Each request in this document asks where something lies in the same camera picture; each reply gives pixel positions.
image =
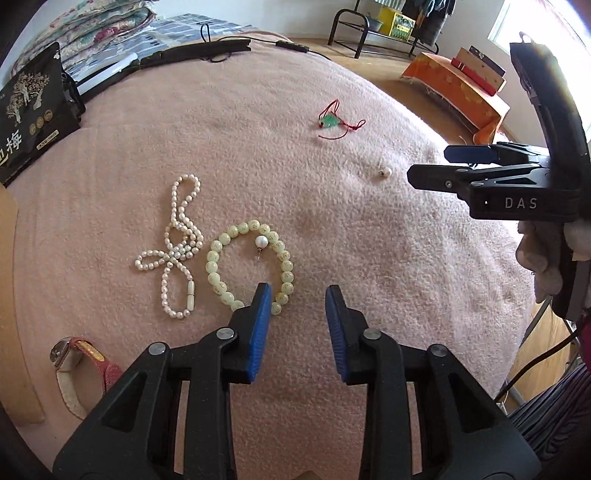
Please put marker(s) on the person's right hand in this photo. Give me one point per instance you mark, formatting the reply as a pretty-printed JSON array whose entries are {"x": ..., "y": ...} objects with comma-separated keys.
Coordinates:
[{"x": 538, "y": 258}]

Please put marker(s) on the orange cloth covered table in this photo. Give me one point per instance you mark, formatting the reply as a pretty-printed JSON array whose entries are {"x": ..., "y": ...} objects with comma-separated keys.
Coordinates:
[{"x": 457, "y": 92}]

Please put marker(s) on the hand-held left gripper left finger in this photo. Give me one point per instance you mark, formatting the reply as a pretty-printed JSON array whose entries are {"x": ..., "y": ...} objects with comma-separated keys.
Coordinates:
[{"x": 259, "y": 330}]

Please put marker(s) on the striped clothing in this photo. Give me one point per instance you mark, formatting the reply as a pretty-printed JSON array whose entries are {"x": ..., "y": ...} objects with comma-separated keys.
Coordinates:
[{"x": 554, "y": 415}]

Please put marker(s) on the yellow crate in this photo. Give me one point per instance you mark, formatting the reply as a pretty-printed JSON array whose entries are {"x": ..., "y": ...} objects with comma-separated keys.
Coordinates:
[{"x": 399, "y": 23}]

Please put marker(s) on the black snack bag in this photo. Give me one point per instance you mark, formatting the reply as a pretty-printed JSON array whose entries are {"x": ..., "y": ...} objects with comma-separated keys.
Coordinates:
[{"x": 32, "y": 106}]

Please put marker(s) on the blue checkered bedsheet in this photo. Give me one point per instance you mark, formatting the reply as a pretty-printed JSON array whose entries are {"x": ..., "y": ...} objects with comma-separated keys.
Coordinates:
[{"x": 175, "y": 30}]

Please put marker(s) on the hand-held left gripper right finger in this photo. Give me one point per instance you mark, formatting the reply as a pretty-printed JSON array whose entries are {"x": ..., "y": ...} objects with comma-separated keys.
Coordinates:
[{"x": 336, "y": 330}]

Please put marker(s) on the pink blanket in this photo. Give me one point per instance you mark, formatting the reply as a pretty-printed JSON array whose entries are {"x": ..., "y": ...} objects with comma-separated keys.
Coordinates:
[{"x": 369, "y": 258}]

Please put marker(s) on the small pearl earring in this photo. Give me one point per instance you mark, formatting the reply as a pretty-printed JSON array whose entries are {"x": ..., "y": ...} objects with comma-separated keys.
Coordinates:
[{"x": 383, "y": 173}]

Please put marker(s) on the white pearl earring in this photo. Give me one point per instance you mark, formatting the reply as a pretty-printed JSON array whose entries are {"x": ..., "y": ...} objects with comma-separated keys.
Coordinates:
[{"x": 262, "y": 241}]

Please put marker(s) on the hanging dark clothes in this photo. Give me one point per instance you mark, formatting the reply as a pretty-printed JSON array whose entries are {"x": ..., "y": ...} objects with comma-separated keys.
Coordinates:
[{"x": 431, "y": 18}]

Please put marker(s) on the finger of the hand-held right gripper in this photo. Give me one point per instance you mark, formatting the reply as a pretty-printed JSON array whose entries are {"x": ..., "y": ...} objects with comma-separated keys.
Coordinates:
[
  {"x": 438, "y": 177},
  {"x": 466, "y": 153}
]

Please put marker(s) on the folded floral quilt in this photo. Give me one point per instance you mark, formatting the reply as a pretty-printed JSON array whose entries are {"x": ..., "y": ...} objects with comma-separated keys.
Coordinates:
[{"x": 92, "y": 23}]

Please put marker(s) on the red and white box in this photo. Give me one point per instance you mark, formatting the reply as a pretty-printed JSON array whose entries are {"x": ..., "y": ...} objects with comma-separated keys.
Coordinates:
[{"x": 480, "y": 74}]

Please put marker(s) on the window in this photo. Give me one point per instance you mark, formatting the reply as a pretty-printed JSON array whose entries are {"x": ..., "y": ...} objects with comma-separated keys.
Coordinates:
[{"x": 512, "y": 23}]

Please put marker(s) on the black metal rack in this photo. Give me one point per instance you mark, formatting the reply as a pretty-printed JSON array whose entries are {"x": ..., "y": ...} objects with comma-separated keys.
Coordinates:
[{"x": 344, "y": 14}]

